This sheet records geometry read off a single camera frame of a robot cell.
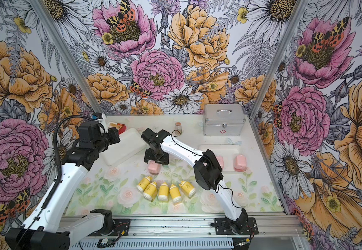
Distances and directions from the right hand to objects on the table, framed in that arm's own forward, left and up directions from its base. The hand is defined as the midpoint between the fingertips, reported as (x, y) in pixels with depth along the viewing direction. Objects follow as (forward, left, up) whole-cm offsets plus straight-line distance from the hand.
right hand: (154, 165), depth 85 cm
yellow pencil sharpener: (-9, +5, -1) cm, 10 cm away
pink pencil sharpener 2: (+1, -48, -4) cm, 48 cm away
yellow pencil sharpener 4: (-15, -11, -3) cm, 19 cm away
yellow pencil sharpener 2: (-13, +1, -2) cm, 14 cm away
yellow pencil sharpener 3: (-13, -6, -2) cm, 14 cm away
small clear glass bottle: (+29, -13, -4) cm, 32 cm away
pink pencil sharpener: (0, +1, -2) cm, 3 cm away
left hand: (+7, +16, +18) cm, 25 cm away
